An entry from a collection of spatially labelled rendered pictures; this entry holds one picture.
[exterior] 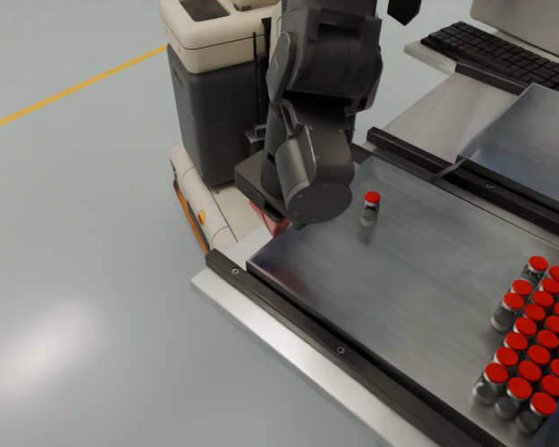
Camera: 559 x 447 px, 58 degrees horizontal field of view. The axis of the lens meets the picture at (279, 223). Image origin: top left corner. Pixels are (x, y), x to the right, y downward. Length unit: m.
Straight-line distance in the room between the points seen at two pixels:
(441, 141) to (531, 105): 0.20
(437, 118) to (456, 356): 0.45
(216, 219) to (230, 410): 0.54
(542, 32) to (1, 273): 1.76
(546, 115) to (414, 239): 0.39
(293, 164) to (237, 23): 0.95
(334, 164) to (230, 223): 1.12
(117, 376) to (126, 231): 0.58
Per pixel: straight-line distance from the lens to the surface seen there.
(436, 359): 0.58
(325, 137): 0.43
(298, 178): 0.42
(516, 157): 0.86
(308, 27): 0.42
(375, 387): 0.53
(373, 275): 0.63
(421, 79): 2.79
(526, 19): 1.37
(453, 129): 0.88
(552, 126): 0.95
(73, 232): 2.01
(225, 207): 1.56
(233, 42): 1.36
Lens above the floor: 1.37
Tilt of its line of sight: 46 degrees down
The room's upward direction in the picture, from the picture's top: straight up
